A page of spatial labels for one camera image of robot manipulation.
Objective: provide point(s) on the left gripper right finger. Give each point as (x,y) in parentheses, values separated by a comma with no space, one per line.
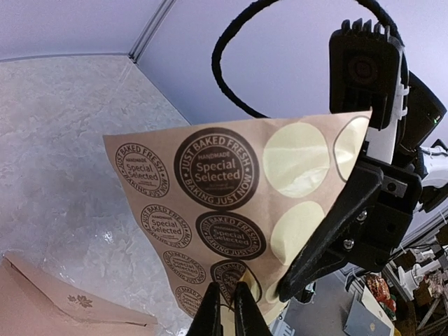
(248,320)

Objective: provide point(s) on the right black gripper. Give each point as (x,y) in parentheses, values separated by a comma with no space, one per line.
(370,216)

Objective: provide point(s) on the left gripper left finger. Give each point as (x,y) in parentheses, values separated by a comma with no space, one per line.
(207,321)

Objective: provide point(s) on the round sticker seal sheet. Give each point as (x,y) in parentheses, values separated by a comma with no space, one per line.
(235,201)

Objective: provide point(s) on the brown kraft envelope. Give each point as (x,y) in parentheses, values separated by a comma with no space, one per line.
(36,303)

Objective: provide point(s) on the red snack bag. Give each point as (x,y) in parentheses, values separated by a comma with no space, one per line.
(378,287)

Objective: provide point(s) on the grey blue box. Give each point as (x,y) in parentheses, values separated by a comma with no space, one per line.
(361,322)

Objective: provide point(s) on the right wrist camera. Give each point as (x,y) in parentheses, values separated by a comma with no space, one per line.
(366,65)

